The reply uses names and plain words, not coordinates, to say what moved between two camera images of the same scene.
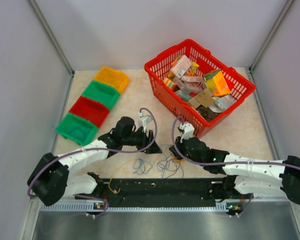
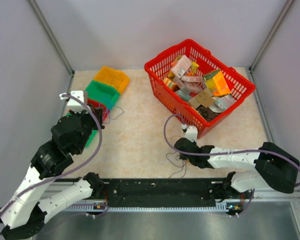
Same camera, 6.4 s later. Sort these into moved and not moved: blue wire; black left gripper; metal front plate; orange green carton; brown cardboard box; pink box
Moved: blue wire; black left gripper
Not moved: brown cardboard box; orange green carton; pink box; metal front plate
